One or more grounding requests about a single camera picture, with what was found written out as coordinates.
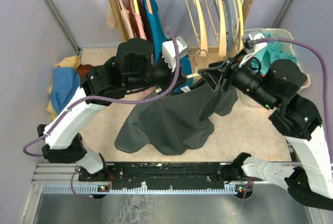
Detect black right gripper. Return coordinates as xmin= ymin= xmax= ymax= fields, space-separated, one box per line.
xmin=198 ymin=48 xmax=277 ymax=110

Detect cream wooden hanger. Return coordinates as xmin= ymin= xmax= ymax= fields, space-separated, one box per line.
xmin=185 ymin=0 xmax=208 ymax=52
xmin=186 ymin=49 xmax=209 ymax=78
xmin=204 ymin=0 xmax=227 ymax=58

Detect dark grey t-shirt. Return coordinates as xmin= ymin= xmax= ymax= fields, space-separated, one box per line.
xmin=114 ymin=79 xmax=238 ymax=155

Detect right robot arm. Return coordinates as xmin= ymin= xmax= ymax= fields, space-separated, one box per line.
xmin=199 ymin=58 xmax=332 ymax=210

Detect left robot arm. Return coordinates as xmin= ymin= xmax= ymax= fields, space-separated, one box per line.
xmin=41 ymin=37 xmax=192 ymax=181

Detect teal blue hanging t-shirt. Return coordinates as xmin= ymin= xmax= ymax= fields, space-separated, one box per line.
xmin=143 ymin=0 xmax=193 ymax=95

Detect yellow cream hanger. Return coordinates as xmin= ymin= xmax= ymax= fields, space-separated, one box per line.
xmin=232 ymin=0 xmax=244 ymax=54

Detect pink hanging t-shirt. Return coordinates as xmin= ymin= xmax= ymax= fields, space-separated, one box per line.
xmin=127 ymin=0 xmax=158 ymax=96

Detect beige hanging t-shirt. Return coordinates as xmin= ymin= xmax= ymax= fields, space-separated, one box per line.
xmin=107 ymin=0 xmax=134 ymax=42

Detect turquoise garment in basket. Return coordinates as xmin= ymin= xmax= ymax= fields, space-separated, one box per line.
xmin=255 ymin=42 xmax=297 ymax=75

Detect white laundry basket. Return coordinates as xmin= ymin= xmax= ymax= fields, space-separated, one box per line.
xmin=237 ymin=28 xmax=311 ymax=108

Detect brown folded cloth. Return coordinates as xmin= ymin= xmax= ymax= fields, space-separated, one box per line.
xmin=76 ymin=64 xmax=94 ymax=80

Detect yellow cloth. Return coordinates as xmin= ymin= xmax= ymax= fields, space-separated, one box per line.
xmin=46 ymin=56 xmax=81 ymax=120

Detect blue folded cloth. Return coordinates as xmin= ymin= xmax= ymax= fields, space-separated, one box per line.
xmin=50 ymin=67 xmax=81 ymax=114

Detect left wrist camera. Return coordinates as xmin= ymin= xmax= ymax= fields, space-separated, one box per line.
xmin=162 ymin=36 xmax=189 ymax=72

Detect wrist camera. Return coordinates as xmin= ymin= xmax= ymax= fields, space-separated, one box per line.
xmin=239 ymin=33 xmax=267 ymax=68
xmin=162 ymin=36 xmax=189 ymax=72

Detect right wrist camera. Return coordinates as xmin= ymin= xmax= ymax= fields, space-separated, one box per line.
xmin=239 ymin=33 xmax=267 ymax=68

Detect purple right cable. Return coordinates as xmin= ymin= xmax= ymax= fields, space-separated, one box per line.
xmin=256 ymin=36 xmax=333 ymax=167

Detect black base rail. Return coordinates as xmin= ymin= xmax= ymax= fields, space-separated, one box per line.
xmin=79 ymin=162 xmax=248 ymax=190

